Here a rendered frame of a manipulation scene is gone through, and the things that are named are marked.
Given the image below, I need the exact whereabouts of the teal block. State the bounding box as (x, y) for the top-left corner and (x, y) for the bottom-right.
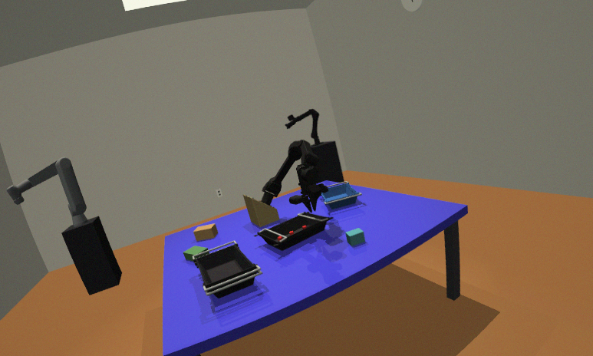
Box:
(345, 228), (365, 246)

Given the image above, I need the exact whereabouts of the green block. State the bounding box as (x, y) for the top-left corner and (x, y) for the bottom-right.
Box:
(183, 246), (209, 261)

